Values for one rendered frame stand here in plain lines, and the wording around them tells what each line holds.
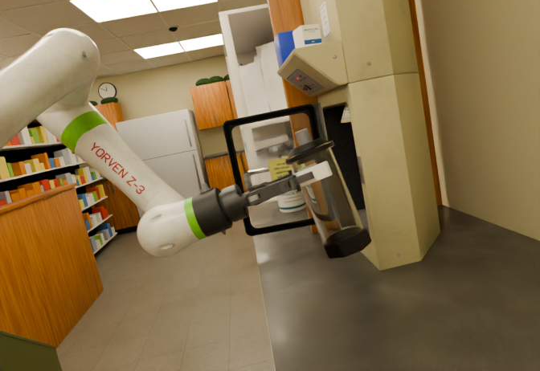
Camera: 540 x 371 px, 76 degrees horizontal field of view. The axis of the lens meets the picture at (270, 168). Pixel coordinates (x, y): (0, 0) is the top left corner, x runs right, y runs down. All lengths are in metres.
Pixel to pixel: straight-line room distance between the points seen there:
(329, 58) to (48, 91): 0.59
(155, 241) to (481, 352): 0.60
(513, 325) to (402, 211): 0.33
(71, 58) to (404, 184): 0.80
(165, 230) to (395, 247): 0.56
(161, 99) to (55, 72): 5.72
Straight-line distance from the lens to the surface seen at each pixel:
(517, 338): 0.74
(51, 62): 0.84
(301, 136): 0.73
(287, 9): 1.25
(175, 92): 6.48
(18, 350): 0.75
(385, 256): 0.94
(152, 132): 5.84
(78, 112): 0.97
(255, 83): 2.22
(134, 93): 6.63
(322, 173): 0.69
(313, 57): 0.84
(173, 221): 0.73
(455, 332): 0.74
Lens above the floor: 1.36
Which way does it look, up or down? 8 degrees down
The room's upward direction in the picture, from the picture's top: 11 degrees counter-clockwise
